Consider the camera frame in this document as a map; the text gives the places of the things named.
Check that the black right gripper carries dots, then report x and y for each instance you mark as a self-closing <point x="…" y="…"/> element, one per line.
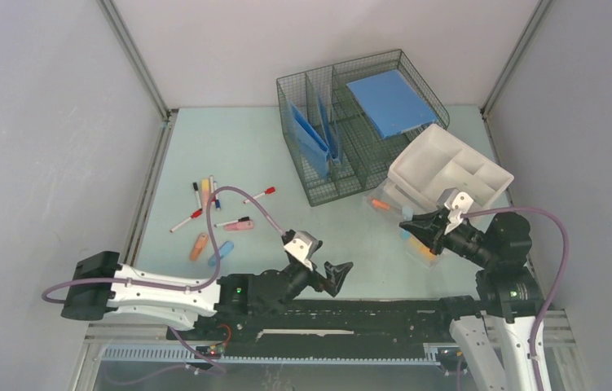
<point x="429" y="228"/>

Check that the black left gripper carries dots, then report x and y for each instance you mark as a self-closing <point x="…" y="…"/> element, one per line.
<point x="334" y="277"/>

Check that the white plastic drawer organizer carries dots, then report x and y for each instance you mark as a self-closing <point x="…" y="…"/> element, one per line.
<point x="434" y="161"/>

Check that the pink highlighter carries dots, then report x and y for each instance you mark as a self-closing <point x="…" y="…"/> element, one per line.
<point x="239" y="226"/>

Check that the blue folder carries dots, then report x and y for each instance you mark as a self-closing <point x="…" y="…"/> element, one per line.
<point x="331" y="134"/>
<point x="391" y="104"/>
<point x="311" y="144"/>

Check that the orange highlighter with yellow cap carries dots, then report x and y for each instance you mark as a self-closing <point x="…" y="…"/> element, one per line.
<point x="205" y="192"/>

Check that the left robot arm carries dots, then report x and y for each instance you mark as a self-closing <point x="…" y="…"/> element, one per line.
<point x="102" y="287"/>

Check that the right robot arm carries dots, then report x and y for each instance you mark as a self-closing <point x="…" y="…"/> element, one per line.
<point x="500" y="336"/>

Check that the black marker near pink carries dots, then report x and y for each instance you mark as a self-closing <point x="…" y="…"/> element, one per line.
<point x="238" y="220"/>

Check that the red cap marker right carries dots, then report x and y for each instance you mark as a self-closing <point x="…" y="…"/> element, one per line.
<point x="266" y="192"/>

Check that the red cap marker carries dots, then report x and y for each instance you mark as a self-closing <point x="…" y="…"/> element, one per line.
<point x="185" y="221"/>
<point x="266" y="192"/>

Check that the light blue highlighter lower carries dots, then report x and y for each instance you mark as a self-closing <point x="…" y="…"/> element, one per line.
<point x="226" y="248"/>

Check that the orange highlighter lower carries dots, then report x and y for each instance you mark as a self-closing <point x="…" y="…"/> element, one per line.
<point x="198" y="246"/>

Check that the red cap marker lower left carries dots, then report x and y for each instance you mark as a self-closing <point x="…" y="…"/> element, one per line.
<point x="185" y="221"/>

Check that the black cap whiteboard marker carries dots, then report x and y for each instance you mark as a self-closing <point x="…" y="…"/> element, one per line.
<point x="197" y="194"/>

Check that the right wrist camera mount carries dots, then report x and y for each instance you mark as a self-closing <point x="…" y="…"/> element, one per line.
<point x="458" y="203"/>

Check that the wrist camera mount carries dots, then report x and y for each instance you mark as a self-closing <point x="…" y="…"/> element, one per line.
<point x="458" y="203"/>
<point x="301" y="245"/>

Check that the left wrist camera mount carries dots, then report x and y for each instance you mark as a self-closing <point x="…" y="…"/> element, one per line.
<point x="301" y="245"/>

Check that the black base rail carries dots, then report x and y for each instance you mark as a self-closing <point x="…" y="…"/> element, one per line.
<point x="338" y="330"/>

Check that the green wire mesh organizer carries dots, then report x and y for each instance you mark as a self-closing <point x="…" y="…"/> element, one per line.
<point x="365" y="156"/>

